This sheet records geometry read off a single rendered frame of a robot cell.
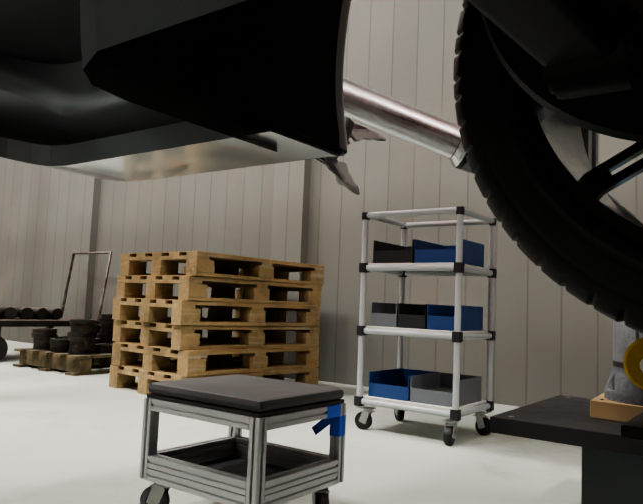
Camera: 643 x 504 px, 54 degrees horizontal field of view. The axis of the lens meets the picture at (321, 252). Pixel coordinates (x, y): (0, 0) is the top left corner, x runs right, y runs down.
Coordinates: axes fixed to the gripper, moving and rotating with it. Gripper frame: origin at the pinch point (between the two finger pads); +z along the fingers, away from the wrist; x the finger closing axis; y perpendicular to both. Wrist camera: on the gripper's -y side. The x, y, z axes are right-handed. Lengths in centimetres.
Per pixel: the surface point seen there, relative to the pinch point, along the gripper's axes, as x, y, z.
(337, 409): 54, 21, 27
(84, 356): 107, 341, -22
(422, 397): 37, 111, 101
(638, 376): 35, -83, 10
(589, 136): 2, -62, 7
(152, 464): 87, 32, -8
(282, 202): -60, 341, 54
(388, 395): 42, 125, 93
